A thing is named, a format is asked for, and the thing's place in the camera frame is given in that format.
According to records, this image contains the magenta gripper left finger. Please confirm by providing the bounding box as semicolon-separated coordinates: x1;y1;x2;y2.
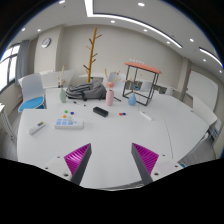
64;144;92;185

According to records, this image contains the round wall clock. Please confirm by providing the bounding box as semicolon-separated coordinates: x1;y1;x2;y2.
41;38;51;48

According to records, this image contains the pink vase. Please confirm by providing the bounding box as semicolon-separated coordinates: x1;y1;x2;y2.
106;82;114;106

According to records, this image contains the blue vase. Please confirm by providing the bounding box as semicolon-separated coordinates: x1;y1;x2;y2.
128;93;136;106

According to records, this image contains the wooden coat rack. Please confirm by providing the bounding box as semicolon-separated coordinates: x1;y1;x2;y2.
83;26;102;83

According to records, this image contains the black rectangular case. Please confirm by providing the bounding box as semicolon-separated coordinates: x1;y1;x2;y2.
93;107;109;117

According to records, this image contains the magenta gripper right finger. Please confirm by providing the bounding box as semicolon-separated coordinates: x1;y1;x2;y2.
131;143;159;185

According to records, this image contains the white whiteboard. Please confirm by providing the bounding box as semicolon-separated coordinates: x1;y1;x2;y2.
186;70;219;110

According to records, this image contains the white remote control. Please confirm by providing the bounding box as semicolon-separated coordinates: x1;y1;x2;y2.
28;121;46;135

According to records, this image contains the grey backpack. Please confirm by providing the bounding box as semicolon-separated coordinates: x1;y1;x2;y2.
66;81;106;101

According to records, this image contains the black pen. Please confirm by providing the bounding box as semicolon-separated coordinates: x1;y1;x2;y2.
73;101;86;107

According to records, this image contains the white power strip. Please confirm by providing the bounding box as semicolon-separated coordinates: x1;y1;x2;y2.
54;116;84;129

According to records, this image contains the green vase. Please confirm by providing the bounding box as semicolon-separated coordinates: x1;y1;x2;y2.
59;88;66;103

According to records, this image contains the white marker bar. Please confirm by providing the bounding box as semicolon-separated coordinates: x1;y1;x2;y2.
140;111;152;121

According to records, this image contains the grey curtain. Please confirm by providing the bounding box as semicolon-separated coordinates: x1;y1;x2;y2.
15;40;30;85

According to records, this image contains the orange top side table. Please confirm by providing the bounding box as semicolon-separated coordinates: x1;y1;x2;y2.
122;62;161;106

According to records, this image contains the white chair blue cushion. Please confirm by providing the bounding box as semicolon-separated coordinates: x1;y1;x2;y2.
18;73;45;112

